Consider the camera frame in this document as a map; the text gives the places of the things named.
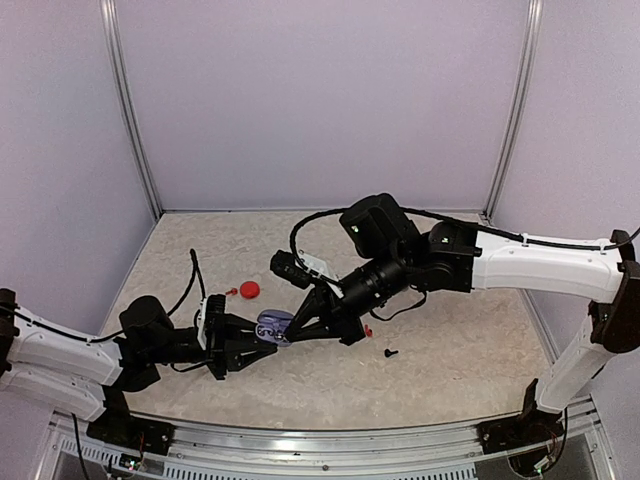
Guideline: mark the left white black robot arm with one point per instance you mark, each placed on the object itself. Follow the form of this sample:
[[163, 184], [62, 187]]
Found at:
[[87, 376]]

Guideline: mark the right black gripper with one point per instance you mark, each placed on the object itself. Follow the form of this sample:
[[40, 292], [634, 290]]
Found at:
[[341, 323]]

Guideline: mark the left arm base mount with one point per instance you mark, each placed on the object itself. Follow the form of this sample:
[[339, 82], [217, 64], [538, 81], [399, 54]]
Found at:
[[135, 433]]

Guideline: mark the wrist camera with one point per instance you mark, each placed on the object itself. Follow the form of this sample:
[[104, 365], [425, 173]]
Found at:
[[302, 270], [210, 308]]

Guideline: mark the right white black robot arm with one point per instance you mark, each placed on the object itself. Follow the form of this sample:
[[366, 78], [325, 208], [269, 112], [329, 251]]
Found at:
[[461, 256]]

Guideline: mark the purple earbud charging case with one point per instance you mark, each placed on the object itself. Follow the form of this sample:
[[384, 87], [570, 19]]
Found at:
[[271, 326]]

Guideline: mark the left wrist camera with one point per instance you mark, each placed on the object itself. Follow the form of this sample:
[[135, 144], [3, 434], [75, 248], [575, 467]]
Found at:
[[210, 308]]

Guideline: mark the right aluminium frame post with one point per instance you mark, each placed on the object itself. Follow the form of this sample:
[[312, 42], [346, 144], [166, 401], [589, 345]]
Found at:
[[517, 106]]

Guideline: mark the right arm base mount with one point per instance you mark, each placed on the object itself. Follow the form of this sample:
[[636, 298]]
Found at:
[[512, 432]]

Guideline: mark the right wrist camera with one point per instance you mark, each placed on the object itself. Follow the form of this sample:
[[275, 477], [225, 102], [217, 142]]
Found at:
[[302, 270]]

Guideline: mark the red round charging case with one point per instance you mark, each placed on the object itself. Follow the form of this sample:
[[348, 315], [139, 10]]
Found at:
[[249, 290]]

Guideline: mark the front aluminium rail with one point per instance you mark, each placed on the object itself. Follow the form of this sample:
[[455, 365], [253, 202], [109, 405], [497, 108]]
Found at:
[[208, 451]]

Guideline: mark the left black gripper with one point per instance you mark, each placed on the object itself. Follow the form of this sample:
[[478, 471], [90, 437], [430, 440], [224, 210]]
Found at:
[[235, 341]]

